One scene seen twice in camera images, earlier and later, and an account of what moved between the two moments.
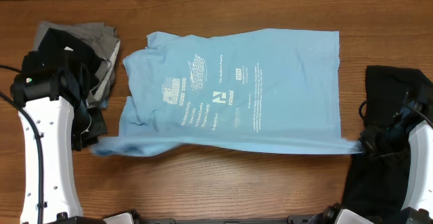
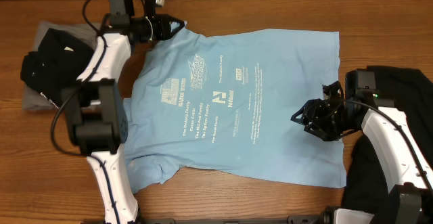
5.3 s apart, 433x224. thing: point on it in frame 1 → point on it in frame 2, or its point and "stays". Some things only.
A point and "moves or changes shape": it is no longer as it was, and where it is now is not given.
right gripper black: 368,139 → 316,107
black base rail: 293,219 stays
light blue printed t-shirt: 232,92 moves or changes shape
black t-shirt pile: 398,99 stays
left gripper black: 77,145 → 165,32
